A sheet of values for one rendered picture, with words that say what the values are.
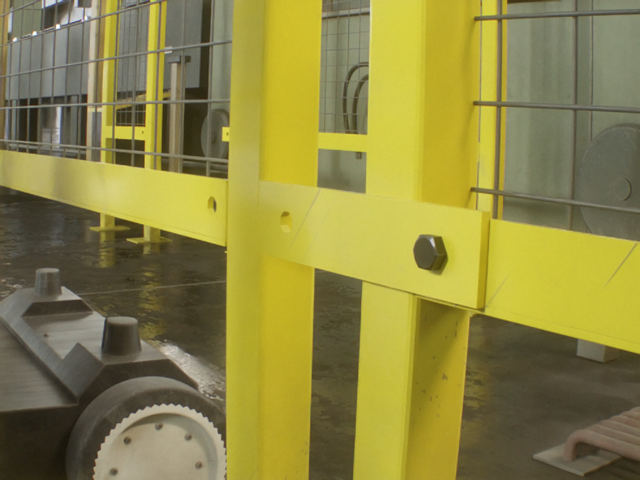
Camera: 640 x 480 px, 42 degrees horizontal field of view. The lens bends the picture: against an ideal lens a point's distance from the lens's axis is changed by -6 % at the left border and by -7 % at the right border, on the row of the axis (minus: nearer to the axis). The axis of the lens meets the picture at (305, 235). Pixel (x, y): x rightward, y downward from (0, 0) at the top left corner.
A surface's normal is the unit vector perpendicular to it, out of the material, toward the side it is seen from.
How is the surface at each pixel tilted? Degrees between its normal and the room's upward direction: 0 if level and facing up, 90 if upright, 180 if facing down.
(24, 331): 45
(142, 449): 90
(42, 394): 0
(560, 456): 0
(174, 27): 90
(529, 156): 90
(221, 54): 90
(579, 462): 0
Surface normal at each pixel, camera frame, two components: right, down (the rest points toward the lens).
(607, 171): -0.83, 0.04
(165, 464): 0.52, 0.13
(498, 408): 0.03, -0.99
